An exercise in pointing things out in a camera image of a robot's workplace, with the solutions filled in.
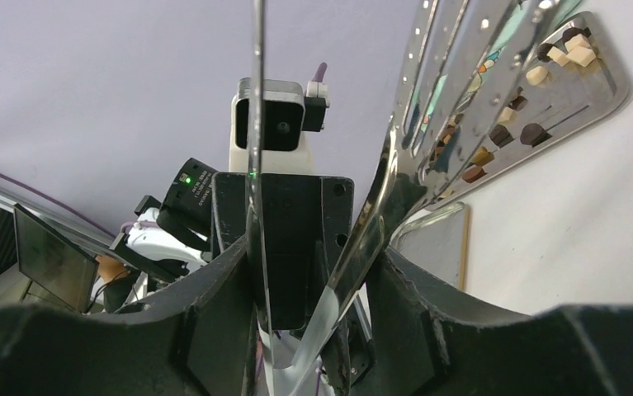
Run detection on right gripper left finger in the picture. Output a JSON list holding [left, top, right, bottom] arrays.
[[0, 239, 256, 395]]

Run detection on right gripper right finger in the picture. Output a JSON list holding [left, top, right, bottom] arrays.
[[367, 250, 633, 395]]

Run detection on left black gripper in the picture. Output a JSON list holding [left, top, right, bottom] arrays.
[[210, 172, 375, 396]]

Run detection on steel serving tongs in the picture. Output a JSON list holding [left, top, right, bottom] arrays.
[[263, 1, 562, 395]]

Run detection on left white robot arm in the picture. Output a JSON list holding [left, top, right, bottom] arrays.
[[112, 158, 373, 395]]

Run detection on dark heart chocolate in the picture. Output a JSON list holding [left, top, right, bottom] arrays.
[[520, 123, 552, 147]]

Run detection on steel chocolate tray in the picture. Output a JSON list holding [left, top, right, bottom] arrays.
[[433, 11, 631, 208]]

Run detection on white chocolate cube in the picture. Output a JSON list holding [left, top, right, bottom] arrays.
[[566, 46, 597, 68]]

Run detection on silver box lid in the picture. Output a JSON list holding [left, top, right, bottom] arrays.
[[390, 202, 470, 290]]

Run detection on dark monitor screen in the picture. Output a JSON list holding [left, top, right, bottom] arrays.
[[13, 204, 98, 313]]

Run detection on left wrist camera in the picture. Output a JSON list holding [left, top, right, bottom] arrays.
[[229, 78, 330, 175]]

